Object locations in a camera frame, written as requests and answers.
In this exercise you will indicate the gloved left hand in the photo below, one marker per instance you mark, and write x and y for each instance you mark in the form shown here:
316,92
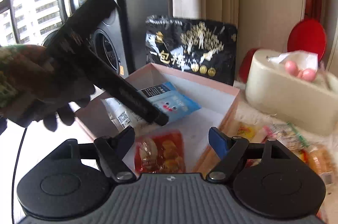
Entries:
21,72

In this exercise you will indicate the cream tissue box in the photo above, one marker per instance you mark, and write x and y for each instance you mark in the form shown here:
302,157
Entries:
311,106

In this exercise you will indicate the pink ball ornament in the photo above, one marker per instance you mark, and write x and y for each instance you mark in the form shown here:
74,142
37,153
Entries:
304,74

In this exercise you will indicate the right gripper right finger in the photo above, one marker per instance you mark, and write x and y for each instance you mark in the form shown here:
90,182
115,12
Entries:
231,152

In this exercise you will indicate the grey speaker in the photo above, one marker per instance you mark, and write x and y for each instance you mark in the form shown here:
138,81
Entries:
110,41

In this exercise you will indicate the red orange snack packet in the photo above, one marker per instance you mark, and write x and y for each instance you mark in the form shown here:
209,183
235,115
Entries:
160,154

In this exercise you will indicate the white qr code packet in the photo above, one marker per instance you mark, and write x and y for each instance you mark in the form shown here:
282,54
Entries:
121,116

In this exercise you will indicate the pink cardboard box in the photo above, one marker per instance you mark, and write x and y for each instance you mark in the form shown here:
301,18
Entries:
218,103

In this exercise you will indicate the blue snack packet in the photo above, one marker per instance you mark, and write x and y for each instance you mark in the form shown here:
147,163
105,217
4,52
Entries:
174,104

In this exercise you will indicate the bread bun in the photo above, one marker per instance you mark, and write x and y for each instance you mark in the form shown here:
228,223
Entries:
320,161

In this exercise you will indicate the red round chair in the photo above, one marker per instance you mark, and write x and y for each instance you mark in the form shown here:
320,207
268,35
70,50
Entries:
308,35

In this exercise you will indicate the black plum snack bag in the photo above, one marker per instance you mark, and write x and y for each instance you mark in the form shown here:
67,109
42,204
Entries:
203,47

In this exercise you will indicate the red yellow meat packet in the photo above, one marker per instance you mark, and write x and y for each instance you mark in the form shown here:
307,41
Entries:
288,135

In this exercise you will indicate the yellow noodle snack packet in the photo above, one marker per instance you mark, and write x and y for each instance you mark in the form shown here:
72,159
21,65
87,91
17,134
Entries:
252,132

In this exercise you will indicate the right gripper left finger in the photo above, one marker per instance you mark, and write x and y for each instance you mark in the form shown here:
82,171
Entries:
111,151

